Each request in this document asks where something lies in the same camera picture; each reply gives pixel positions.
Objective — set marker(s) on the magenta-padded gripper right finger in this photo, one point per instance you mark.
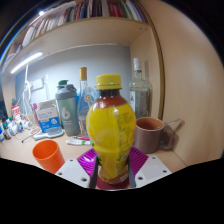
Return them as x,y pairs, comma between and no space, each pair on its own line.
138,160

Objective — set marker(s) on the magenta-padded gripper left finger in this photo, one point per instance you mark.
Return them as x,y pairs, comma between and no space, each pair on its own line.
85,163

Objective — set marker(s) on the yellow drink bottle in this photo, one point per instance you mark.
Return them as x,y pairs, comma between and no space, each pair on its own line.
110,130

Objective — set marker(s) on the white marker pen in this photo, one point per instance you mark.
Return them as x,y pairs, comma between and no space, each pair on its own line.
76,142

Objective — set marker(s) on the brown ceramic mug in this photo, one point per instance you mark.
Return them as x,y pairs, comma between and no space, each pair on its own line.
148,136

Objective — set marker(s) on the orange plastic cup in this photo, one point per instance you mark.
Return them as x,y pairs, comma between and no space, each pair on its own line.
48,156

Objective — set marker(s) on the metal spoon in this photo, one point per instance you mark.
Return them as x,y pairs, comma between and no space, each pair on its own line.
171,122

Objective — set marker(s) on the grey shaker bottle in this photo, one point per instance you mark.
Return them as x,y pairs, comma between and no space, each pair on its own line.
67,110

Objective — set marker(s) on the blue and white box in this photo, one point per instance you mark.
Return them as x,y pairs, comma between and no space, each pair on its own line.
49,118

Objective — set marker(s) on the gold-capped clear bottle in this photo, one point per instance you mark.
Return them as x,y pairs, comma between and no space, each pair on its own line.
83,100

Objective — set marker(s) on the clear glass bottle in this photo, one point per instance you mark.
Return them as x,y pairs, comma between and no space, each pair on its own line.
140,96

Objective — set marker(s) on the red and white container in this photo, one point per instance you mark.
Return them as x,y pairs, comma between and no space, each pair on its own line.
16,110

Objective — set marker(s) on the white power strip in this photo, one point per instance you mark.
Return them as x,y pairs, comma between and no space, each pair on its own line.
37,84

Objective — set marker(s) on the wooden shelf unit with books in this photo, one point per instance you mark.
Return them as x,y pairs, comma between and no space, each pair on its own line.
86,33

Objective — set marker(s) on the white tube light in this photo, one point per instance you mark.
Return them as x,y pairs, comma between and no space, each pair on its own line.
41,13

